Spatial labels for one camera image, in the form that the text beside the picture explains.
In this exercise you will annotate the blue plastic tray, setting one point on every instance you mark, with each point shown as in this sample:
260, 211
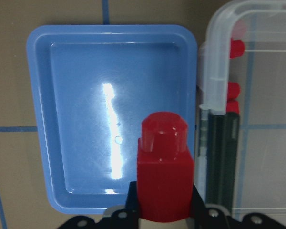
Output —
92, 87

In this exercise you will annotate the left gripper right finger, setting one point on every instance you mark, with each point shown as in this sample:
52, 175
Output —
197, 210

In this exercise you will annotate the black box latch handle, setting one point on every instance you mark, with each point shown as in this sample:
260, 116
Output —
222, 144

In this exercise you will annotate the clear plastic storage box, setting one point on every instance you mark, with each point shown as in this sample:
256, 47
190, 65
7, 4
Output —
260, 175

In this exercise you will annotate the red block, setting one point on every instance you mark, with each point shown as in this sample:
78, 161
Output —
237, 48
165, 168
232, 106
233, 91

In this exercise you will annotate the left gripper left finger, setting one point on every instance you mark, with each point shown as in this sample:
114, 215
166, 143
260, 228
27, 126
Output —
132, 206

